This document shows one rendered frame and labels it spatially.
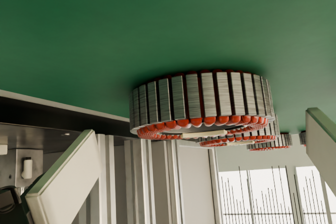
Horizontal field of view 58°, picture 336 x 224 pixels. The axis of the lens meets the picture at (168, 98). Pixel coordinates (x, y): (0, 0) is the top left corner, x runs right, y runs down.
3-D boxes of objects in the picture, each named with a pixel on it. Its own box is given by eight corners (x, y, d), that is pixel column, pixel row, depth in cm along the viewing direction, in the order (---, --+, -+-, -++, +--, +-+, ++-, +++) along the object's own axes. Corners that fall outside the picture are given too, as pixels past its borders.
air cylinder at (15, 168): (-20, 152, 46) (-23, 190, 45) (16, 148, 43) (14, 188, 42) (9, 153, 50) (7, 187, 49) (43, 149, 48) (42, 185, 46)
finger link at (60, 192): (56, 251, 14) (41, 251, 14) (104, 169, 20) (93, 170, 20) (38, 194, 13) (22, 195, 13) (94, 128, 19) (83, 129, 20)
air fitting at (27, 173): (21, 157, 44) (21, 179, 43) (27, 156, 43) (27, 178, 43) (28, 157, 45) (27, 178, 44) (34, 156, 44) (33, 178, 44)
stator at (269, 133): (183, 116, 39) (185, 145, 38) (275, 104, 35) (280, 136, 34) (204, 125, 49) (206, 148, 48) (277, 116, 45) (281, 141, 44)
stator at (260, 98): (107, 77, 20) (108, 133, 19) (281, 55, 19) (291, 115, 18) (146, 107, 31) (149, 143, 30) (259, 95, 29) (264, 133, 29)
